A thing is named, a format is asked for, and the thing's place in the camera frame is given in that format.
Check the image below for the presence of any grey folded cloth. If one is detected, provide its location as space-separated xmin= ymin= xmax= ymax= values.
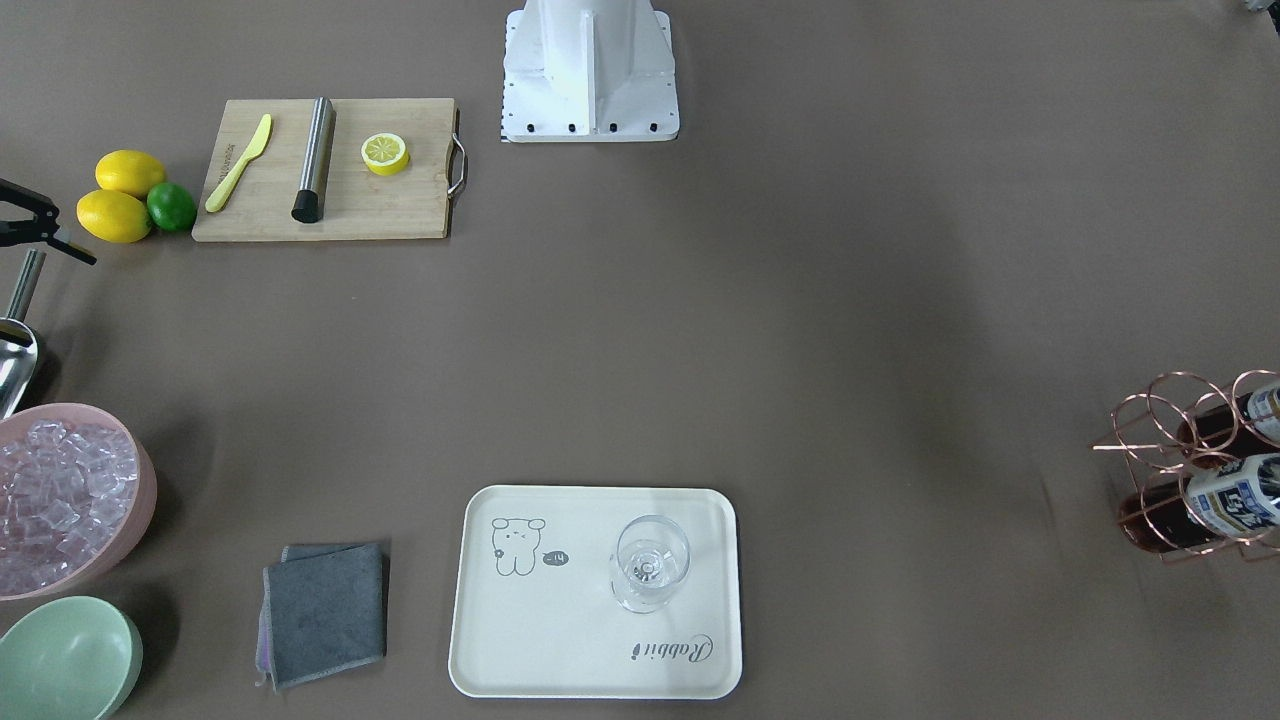
xmin=255 ymin=543 xmax=388 ymax=693

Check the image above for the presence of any white rabbit tray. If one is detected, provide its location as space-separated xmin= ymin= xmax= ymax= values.
xmin=449 ymin=486 xmax=742 ymax=700

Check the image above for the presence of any green lime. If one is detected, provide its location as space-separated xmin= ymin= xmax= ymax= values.
xmin=145 ymin=182 xmax=198 ymax=233

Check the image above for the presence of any bamboo cutting board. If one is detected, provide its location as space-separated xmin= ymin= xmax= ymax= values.
xmin=191 ymin=97 xmax=465 ymax=243

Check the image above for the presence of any yellow lemon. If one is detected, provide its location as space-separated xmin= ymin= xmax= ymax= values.
xmin=76 ymin=190 xmax=154 ymax=243
xmin=93 ymin=149 xmax=168 ymax=199

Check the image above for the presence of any copper wire bottle basket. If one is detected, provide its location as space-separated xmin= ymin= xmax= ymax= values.
xmin=1091 ymin=369 xmax=1277 ymax=564

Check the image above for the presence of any yellow lemon lower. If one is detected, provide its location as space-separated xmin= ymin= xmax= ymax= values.
xmin=76 ymin=190 xmax=154 ymax=243

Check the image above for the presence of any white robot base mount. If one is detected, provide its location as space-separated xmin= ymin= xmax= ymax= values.
xmin=500 ymin=1 xmax=681 ymax=143

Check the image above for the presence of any pink bowl of ice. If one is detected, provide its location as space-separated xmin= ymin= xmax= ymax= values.
xmin=1 ymin=404 xmax=157 ymax=601

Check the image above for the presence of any steel ice scoop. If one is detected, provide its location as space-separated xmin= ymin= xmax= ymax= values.
xmin=1 ymin=249 xmax=46 ymax=419

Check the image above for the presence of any oolong tea bottle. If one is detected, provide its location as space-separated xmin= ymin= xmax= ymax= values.
xmin=1117 ymin=454 xmax=1279 ymax=553
xmin=1178 ymin=380 xmax=1279 ymax=469

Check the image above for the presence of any steel muddler black tip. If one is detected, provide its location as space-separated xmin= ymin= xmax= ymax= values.
xmin=291 ymin=97 xmax=337 ymax=224

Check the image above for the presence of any black camera clamp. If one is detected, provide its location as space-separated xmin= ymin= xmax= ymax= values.
xmin=1 ymin=179 xmax=99 ymax=266

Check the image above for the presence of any yellow plastic knife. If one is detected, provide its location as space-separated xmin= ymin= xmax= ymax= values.
xmin=204 ymin=113 xmax=274 ymax=213

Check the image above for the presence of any green bowl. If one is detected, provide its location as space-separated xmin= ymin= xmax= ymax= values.
xmin=1 ymin=596 xmax=143 ymax=719

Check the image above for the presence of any half lemon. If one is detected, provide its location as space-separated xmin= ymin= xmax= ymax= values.
xmin=360 ymin=132 xmax=410 ymax=176

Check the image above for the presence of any yellow lemon upper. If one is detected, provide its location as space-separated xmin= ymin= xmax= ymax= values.
xmin=93 ymin=149 xmax=168 ymax=199

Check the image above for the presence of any clear wine glass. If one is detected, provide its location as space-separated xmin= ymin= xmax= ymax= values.
xmin=611 ymin=514 xmax=692 ymax=614

